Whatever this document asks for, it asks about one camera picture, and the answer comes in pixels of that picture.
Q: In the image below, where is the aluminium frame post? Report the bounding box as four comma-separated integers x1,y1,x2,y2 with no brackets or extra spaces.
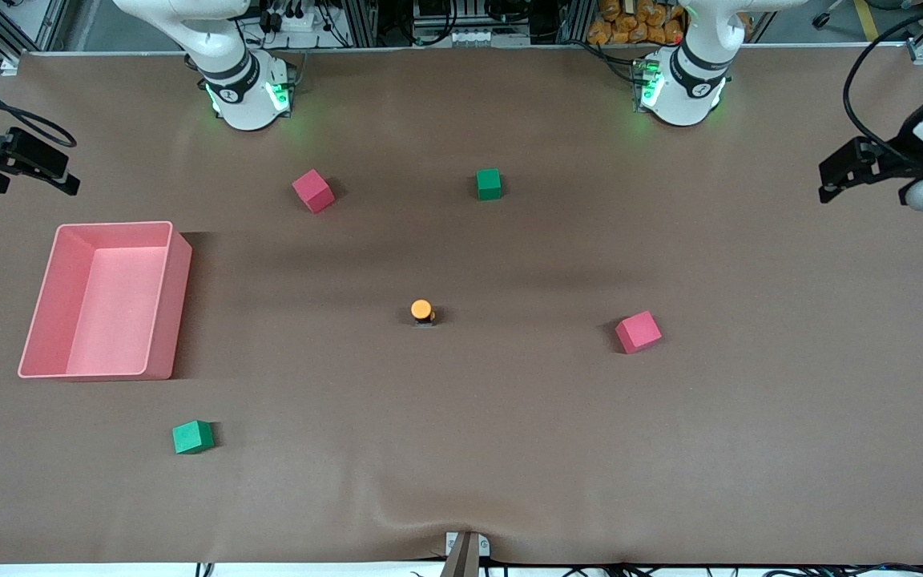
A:
347,0,378,47
559,0,595,45

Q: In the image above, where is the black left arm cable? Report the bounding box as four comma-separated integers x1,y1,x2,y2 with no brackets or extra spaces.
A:
843,0,923,161

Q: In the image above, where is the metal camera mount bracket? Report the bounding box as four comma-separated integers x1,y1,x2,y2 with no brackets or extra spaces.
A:
439,531,491,577

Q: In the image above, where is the pink foam cube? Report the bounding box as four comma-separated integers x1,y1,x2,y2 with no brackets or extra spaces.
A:
615,310,663,355
292,168,336,215

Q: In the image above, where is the pink plastic bin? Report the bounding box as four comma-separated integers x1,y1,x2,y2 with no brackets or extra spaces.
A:
18,221,193,381

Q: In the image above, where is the brown table cover sheet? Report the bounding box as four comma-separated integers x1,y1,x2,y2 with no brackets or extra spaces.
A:
0,44,923,567

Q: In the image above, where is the orange snack bag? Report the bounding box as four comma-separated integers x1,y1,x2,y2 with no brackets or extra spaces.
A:
587,0,685,46

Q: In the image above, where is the white terminal block row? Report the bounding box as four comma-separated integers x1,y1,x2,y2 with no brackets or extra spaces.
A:
444,28,504,46

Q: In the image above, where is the white power strip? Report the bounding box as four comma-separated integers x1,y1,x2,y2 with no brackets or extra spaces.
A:
265,6,320,34

